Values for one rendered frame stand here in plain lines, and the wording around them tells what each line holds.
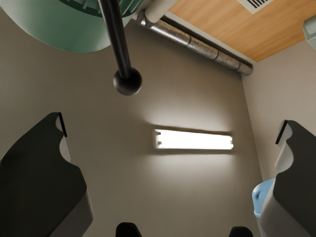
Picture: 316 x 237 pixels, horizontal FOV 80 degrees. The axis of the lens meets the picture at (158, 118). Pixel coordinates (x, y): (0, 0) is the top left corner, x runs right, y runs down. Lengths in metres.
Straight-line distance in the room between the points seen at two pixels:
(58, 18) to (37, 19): 0.03
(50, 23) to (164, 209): 1.76
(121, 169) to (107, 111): 0.50
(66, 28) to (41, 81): 1.35
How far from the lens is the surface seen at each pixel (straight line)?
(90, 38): 0.28
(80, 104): 1.60
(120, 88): 0.23
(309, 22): 2.33
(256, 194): 0.40
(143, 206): 1.75
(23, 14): 0.29
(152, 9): 2.08
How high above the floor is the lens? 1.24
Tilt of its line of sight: 49 degrees up
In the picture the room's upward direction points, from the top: 113 degrees counter-clockwise
